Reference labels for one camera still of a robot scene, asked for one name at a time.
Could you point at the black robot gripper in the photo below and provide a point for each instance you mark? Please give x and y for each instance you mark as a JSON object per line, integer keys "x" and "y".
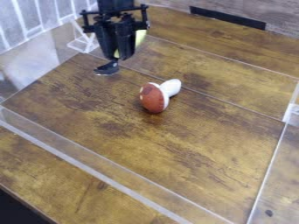
{"x": 121, "y": 38}

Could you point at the green handled metal spoon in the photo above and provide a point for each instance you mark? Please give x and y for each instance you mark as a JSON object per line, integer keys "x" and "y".
{"x": 111, "y": 67}

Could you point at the plush red cap mushroom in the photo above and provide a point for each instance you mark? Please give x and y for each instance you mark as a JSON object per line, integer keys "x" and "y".
{"x": 155, "y": 95}

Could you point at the black strip on table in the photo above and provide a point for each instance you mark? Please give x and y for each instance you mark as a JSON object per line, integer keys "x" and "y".
{"x": 228, "y": 18}

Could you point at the clear acrylic front barrier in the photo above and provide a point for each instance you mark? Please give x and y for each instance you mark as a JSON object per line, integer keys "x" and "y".
{"x": 163, "y": 200}

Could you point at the clear acrylic barrier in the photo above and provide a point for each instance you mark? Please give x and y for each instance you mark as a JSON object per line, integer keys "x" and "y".
{"x": 276, "y": 204}
{"x": 163, "y": 200}

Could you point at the clear acrylic right barrier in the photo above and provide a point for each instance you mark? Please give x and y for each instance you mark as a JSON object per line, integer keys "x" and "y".
{"x": 276, "y": 204}

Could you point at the clear acrylic triangle bracket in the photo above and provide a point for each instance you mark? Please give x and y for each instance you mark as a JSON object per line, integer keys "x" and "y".
{"x": 84, "y": 43}

